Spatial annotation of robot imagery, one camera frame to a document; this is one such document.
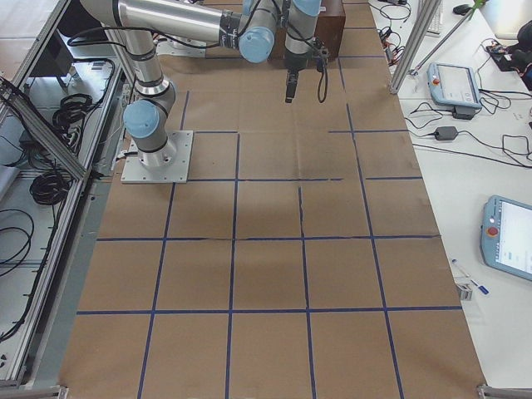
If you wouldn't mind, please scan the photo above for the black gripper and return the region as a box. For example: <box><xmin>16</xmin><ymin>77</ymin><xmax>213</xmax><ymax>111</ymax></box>
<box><xmin>283</xmin><ymin>50</ymin><xmax>310</xmax><ymax>103</ymax></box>

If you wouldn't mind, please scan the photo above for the dark wooden drawer cabinet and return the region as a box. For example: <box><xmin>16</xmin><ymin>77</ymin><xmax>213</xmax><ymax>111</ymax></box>
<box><xmin>268</xmin><ymin>0</ymin><xmax>346</xmax><ymax>62</ymax></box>

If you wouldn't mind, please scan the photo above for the far teach pendant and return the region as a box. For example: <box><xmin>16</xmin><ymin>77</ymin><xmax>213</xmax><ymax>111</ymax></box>
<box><xmin>426</xmin><ymin>62</ymin><xmax>482</xmax><ymax>110</ymax></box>

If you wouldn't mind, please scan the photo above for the teach pendant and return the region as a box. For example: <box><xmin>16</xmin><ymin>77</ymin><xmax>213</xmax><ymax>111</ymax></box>
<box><xmin>426</xmin><ymin>62</ymin><xmax>482</xmax><ymax>110</ymax></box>
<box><xmin>480</xmin><ymin>195</ymin><xmax>532</xmax><ymax>281</ymax></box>

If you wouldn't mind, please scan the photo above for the black power adapter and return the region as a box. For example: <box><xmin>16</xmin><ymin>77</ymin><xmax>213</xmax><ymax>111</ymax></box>
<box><xmin>434</xmin><ymin>126</ymin><xmax>458</xmax><ymax>141</ymax></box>

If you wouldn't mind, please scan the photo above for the near teach pendant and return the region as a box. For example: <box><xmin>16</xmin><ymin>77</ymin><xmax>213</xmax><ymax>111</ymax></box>
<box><xmin>480</xmin><ymin>195</ymin><xmax>532</xmax><ymax>281</ymax></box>

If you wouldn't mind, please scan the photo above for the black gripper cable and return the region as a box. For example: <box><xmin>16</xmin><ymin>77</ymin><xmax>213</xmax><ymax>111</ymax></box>
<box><xmin>309</xmin><ymin>37</ymin><xmax>332</xmax><ymax>104</ymax></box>

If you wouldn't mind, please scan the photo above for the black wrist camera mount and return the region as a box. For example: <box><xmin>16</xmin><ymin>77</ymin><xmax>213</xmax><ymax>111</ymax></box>
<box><xmin>310</xmin><ymin>37</ymin><xmax>329</xmax><ymax>73</ymax></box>

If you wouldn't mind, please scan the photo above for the aluminium frame post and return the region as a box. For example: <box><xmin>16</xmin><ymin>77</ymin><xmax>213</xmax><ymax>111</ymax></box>
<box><xmin>389</xmin><ymin>0</ymin><xmax>441</xmax><ymax>95</ymax></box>

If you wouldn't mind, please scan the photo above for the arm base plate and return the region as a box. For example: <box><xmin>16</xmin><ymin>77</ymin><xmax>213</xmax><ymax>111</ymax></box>
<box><xmin>121</xmin><ymin>131</ymin><xmax>194</xmax><ymax>184</ymax></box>

